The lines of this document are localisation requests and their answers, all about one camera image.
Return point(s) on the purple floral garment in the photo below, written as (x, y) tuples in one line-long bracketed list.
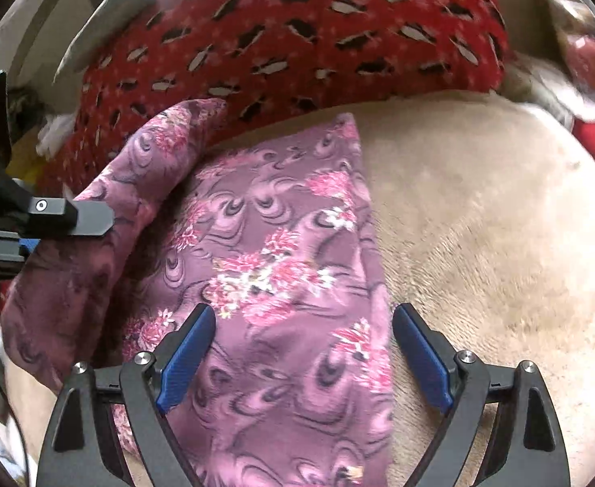
[(277, 243)]

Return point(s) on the clear bag with doll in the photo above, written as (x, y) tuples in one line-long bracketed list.
[(591, 56)]

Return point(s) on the grey pillow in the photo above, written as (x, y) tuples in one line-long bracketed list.
[(104, 30)]

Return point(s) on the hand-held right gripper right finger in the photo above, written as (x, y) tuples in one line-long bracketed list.
[(424, 360)]

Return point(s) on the white plastic bag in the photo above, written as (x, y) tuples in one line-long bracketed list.
[(56, 134)]

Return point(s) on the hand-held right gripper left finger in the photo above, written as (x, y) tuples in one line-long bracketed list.
[(186, 360)]

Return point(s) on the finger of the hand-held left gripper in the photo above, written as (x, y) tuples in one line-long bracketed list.
[(54, 215), (26, 246)]

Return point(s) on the red patterned blanket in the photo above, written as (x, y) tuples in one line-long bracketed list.
[(302, 20)]

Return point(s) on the beige fleece blanket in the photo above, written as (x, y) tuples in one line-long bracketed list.
[(480, 213)]

